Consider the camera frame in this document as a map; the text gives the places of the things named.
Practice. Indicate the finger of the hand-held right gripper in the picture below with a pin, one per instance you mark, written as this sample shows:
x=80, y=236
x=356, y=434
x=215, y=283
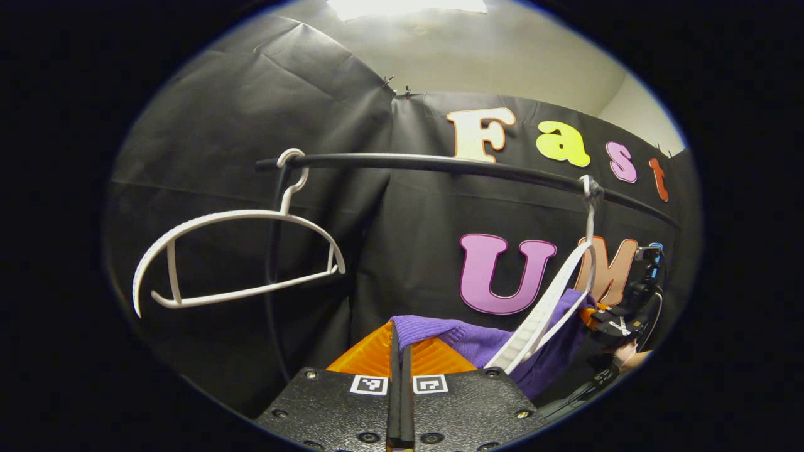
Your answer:
x=593, y=316

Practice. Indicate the white plastic hanger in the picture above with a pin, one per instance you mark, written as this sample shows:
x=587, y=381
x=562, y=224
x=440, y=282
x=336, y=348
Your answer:
x=220, y=215
x=534, y=326

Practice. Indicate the purple ribbed shirt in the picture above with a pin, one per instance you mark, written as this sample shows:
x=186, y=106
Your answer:
x=477, y=342

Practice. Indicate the black clothes rack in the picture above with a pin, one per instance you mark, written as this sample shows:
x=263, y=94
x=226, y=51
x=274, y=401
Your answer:
x=408, y=160

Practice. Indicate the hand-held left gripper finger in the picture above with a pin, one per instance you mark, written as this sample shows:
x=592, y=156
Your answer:
x=394, y=402
x=407, y=402

